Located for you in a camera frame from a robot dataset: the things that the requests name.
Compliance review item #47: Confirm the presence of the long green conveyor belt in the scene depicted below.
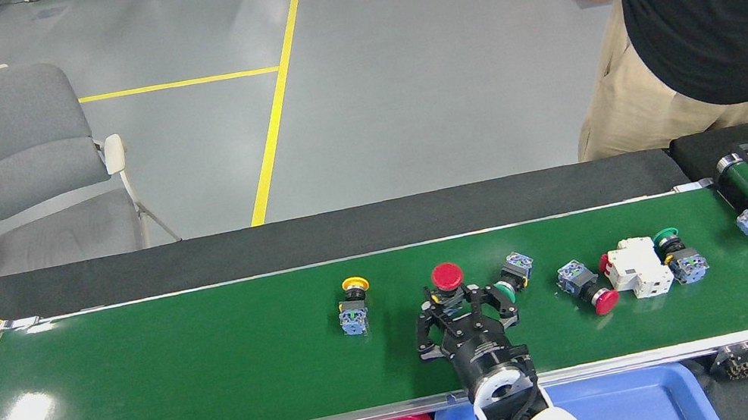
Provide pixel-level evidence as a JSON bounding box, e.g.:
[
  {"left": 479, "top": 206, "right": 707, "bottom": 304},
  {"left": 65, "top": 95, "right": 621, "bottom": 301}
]
[{"left": 0, "top": 171, "right": 748, "bottom": 420}]

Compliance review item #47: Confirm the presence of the white circuit breaker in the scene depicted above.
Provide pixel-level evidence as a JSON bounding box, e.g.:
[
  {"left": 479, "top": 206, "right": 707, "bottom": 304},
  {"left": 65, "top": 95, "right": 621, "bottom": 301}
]
[{"left": 594, "top": 231, "right": 679, "bottom": 307}]

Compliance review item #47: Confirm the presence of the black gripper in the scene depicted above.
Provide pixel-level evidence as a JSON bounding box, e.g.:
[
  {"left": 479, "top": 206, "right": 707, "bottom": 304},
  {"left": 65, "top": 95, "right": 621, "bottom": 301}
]
[{"left": 407, "top": 271, "right": 538, "bottom": 406}]

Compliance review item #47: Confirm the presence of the yellow push button switch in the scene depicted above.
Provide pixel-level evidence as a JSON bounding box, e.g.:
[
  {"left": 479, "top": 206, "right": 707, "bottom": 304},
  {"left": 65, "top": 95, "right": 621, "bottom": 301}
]
[{"left": 332, "top": 274, "right": 379, "bottom": 340}]

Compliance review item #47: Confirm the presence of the grey padded chair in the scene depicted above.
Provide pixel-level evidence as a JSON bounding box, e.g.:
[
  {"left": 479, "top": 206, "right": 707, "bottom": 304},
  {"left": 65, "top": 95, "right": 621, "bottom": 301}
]
[{"left": 0, "top": 39, "right": 183, "bottom": 277}]

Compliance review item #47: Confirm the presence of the blue plastic tray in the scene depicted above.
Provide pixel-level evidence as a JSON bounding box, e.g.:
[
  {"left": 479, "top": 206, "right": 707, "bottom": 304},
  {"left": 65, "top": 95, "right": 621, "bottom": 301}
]
[{"left": 430, "top": 355, "right": 721, "bottom": 420}]

